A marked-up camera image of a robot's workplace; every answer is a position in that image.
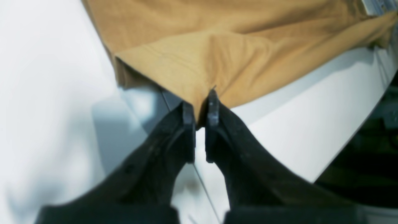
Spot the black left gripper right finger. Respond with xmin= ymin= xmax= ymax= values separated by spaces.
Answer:
xmin=205 ymin=90 xmax=368 ymax=224

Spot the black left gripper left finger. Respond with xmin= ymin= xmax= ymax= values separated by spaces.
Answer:
xmin=36 ymin=102 xmax=195 ymax=224

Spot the brown t-shirt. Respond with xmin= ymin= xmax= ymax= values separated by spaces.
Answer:
xmin=83 ymin=0 xmax=397 ymax=123

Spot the aluminium table leg post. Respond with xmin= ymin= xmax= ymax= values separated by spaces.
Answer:
xmin=362 ymin=0 xmax=398 ymax=16

